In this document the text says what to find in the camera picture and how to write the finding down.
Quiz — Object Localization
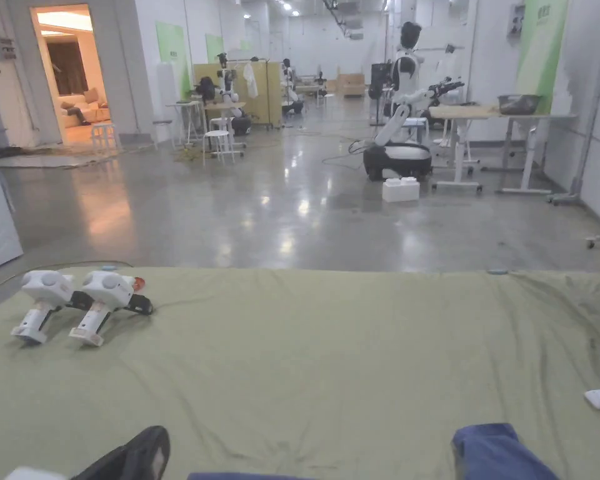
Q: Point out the black screen on stand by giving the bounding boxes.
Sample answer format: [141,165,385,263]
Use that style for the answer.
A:
[367,63,397,126]

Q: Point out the wooden table with grey basin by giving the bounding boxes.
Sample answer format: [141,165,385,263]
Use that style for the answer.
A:
[428,93,579,196]

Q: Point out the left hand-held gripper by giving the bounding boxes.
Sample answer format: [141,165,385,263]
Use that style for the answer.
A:
[4,425,171,480]

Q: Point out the small white side table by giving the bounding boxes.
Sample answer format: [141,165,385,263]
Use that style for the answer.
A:
[164,101,204,149]

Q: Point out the hanging white garment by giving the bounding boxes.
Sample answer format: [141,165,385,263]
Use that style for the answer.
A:
[242,62,261,99]

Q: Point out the spare white hand-held gripper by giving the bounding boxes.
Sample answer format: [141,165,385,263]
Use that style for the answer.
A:
[9,269,77,346]

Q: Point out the bed with pale green sheet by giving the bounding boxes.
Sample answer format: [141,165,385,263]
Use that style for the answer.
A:
[0,266,600,480]

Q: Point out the white and black humanoid robot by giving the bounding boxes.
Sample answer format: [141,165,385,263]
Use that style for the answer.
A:
[279,58,306,117]
[362,21,467,182]
[214,51,253,137]

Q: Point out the cardboard carton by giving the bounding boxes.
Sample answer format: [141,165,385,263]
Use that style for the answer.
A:
[337,73,366,98]

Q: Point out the beige sofa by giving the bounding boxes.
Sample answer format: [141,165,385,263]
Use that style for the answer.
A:
[59,88,112,132]

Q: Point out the spare white gripper, orange part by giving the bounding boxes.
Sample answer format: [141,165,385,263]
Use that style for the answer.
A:
[68,269,154,348]

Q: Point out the white foam block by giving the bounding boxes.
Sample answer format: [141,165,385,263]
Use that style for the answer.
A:
[382,176,421,203]

